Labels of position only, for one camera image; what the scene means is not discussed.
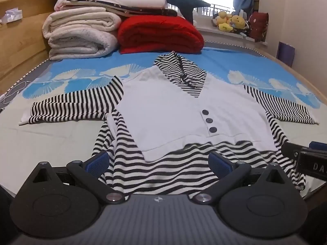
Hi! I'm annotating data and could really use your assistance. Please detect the wooden bed frame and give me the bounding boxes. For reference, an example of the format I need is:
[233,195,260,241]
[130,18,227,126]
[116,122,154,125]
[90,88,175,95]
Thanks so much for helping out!
[0,0,327,205]

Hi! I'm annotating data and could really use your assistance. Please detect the black white striped hooded top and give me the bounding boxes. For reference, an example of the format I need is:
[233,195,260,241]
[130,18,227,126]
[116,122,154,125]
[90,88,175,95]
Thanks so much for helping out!
[20,52,317,195]

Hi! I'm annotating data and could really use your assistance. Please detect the white folded quilt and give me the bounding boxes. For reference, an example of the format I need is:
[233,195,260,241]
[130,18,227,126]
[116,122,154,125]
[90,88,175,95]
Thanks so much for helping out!
[41,7,122,61]

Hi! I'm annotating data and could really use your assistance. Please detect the dark red patterned cushion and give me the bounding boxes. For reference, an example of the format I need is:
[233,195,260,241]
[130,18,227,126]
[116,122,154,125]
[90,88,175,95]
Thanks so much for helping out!
[249,11,269,42]

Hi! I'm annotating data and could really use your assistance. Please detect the red folded blanket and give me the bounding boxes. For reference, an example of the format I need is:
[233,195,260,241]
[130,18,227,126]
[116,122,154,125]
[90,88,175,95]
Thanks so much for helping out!
[118,16,205,54]

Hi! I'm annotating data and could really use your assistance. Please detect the blue white patterned bedsheet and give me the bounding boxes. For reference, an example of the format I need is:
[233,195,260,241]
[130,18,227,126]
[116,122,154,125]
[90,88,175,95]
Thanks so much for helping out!
[1,43,326,193]

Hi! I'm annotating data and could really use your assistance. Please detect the yellow plush toys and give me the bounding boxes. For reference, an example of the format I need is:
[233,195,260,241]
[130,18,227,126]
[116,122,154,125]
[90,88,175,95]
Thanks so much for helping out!
[212,11,251,36]

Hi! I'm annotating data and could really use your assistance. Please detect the crumpled tissue on headboard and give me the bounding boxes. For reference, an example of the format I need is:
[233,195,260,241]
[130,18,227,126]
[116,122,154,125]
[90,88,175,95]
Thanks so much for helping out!
[1,7,23,24]

